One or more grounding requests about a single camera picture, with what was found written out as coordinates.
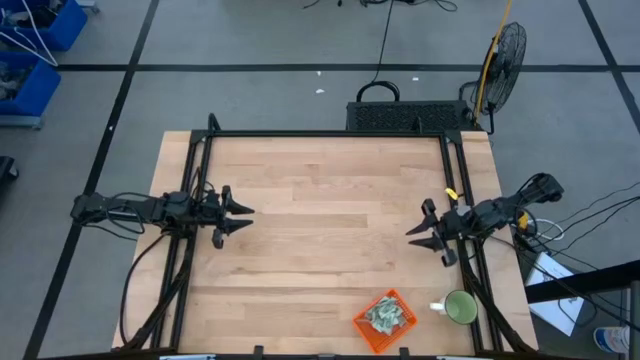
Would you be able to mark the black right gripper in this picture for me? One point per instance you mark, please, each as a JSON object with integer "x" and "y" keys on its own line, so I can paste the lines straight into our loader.
{"x": 457, "y": 222}

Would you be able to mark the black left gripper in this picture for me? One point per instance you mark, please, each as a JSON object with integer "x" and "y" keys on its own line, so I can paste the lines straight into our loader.
{"x": 212, "y": 212}

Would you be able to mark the green white Truvia packet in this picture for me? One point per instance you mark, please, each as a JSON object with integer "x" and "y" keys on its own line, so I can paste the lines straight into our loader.
{"x": 384, "y": 327}
{"x": 374, "y": 316}
{"x": 396, "y": 315}
{"x": 386, "y": 303}

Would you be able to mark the orange plastic basket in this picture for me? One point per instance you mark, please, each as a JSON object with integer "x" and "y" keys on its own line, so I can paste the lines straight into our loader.
{"x": 380, "y": 342}

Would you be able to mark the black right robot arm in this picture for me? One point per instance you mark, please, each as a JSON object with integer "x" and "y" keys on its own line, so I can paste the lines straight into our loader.
{"x": 500, "y": 212}

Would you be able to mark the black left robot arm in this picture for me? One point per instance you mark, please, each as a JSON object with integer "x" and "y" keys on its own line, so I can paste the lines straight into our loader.
{"x": 130, "y": 210}

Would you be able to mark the green white ceramic mug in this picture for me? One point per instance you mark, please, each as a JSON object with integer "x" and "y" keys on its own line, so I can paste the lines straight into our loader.
{"x": 460, "y": 306}

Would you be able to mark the black perforated computer case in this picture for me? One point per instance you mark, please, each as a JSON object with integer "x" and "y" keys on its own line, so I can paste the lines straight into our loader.
{"x": 400, "y": 117}

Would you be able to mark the white cardboard box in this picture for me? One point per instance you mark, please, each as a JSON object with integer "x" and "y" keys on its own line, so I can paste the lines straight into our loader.
{"x": 555, "y": 310}

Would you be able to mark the black metal beam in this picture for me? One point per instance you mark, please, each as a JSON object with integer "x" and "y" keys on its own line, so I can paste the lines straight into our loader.
{"x": 585, "y": 282}

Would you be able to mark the black floor fan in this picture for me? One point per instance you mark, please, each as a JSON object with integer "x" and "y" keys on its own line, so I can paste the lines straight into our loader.
{"x": 505, "y": 65}

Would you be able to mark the white blue labelled can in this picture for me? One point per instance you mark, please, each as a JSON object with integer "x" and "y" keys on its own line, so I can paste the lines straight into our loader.
{"x": 612, "y": 339}

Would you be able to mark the black object at floor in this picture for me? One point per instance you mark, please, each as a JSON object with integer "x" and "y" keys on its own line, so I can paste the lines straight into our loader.
{"x": 6, "y": 167}

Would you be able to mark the blue plastic storage bin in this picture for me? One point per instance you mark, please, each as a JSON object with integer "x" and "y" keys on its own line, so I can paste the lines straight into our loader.
{"x": 40, "y": 87}
{"x": 67, "y": 25}

